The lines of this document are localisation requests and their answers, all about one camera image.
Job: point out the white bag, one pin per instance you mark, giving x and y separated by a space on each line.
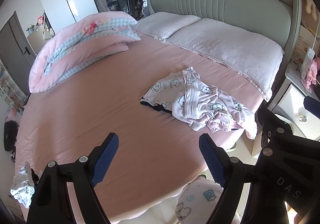
48 33

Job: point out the black bag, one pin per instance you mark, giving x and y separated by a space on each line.
10 136

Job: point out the white nightstand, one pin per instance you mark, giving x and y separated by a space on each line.
287 104

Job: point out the white cartoon print pajama top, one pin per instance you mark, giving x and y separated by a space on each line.
195 99

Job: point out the person's right hand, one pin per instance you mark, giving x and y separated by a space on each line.
301 217

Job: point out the navy garment with white stripes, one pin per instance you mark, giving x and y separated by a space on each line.
155 107

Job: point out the grey door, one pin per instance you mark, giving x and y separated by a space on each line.
15 46

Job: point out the pink cloth bundle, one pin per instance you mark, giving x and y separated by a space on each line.
15 115

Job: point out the bed with pink sheet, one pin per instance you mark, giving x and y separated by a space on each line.
100 119

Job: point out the pink-haired plush doll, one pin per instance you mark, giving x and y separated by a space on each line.
40 20

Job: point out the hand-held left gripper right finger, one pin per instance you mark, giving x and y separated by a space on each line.
212 157

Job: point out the person's pink printed pajamas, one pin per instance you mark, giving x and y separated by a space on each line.
195 201

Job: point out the white shirt with cartoon print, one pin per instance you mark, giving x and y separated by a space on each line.
22 186

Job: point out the pink plush figure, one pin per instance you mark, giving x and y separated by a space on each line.
311 78

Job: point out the cardboard box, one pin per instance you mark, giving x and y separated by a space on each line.
303 41

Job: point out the lilac checked pillow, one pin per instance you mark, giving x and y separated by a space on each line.
165 25
225 49

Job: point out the pink and blue checked duvet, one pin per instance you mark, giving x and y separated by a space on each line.
75 49

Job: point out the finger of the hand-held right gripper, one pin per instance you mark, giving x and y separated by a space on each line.
266 139
268 116

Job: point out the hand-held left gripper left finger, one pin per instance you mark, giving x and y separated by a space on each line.
105 157

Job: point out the white power strip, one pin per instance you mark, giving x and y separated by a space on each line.
307 64

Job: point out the white wall charger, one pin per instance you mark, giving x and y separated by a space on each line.
145 0

